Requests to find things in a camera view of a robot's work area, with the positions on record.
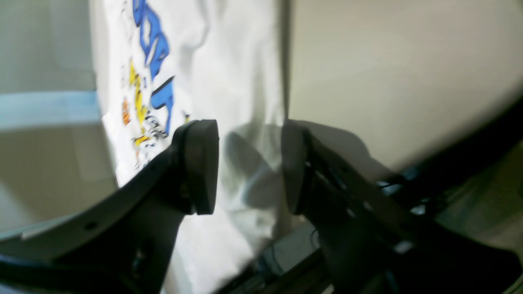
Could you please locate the grey partition panel right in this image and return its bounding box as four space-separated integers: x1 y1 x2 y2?
0 0 116 231

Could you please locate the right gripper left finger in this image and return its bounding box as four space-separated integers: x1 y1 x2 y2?
0 120 219 294

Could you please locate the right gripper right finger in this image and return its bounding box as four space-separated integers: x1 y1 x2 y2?
281 122 522 294

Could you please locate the white printed t-shirt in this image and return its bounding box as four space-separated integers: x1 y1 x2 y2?
89 0 288 294

